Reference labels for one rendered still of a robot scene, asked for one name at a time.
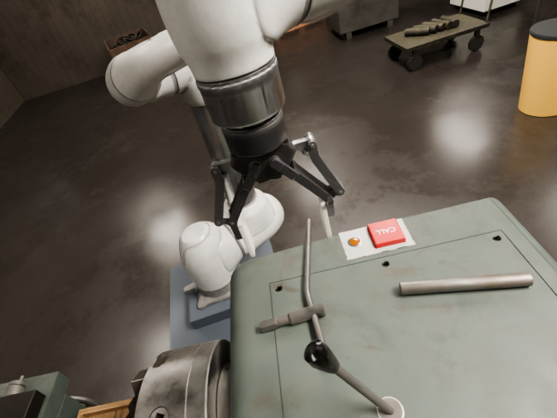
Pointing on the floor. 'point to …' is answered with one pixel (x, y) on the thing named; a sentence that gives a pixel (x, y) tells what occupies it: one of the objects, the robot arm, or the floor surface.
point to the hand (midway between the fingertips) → (288, 233)
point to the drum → (540, 71)
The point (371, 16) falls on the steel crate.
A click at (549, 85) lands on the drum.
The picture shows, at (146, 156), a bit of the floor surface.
